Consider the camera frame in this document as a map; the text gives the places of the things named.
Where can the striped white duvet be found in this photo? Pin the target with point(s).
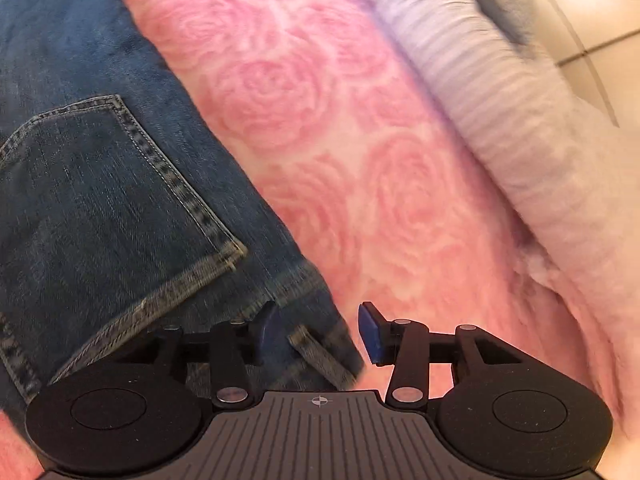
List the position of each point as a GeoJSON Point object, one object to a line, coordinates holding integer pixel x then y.
{"type": "Point", "coordinates": [500, 110]}

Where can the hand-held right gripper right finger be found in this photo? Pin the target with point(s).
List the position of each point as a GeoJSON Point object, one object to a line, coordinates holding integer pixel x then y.
{"type": "Point", "coordinates": [371, 332]}

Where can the pink rose blanket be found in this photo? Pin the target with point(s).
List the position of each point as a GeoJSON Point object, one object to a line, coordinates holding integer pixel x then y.
{"type": "Point", "coordinates": [325, 135]}

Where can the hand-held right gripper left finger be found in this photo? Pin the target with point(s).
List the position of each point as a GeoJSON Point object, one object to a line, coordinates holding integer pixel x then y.
{"type": "Point", "coordinates": [267, 332]}

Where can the blue jeans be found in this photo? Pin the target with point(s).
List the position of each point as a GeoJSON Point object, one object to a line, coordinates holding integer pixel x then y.
{"type": "Point", "coordinates": [100, 185]}

